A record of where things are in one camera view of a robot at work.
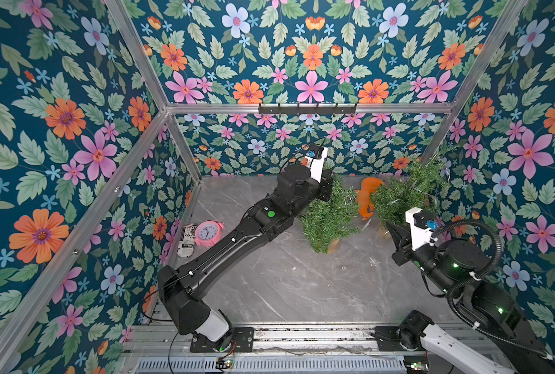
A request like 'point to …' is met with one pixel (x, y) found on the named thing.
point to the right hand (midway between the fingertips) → (394, 218)
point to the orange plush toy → (369, 185)
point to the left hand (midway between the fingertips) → (333, 167)
